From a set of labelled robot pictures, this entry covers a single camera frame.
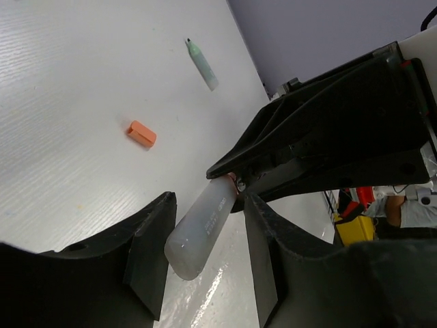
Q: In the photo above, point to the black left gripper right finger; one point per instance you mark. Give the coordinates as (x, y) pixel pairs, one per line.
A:
(302, 281)

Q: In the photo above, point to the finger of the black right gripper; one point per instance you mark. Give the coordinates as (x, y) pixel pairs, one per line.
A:
(281, 173)
(372, 107)

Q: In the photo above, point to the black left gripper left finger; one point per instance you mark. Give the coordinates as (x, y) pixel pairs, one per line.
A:
(115, 278)

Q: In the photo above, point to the orange tip clear highlighter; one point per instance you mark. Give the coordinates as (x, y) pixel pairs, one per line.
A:
(189, 245)

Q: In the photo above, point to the orange highlighter cap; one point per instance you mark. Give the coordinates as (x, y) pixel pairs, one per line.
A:
(141, 134)

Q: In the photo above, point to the green highlighter pen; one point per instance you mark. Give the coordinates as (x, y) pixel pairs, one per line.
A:
(202, 65)

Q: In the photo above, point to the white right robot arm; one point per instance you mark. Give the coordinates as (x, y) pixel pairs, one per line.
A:
(423, 48)

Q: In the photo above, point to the yellow box in background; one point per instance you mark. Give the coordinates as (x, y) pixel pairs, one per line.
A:
(358, 230)

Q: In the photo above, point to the person in background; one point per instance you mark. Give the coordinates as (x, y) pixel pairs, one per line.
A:
(396, 217)

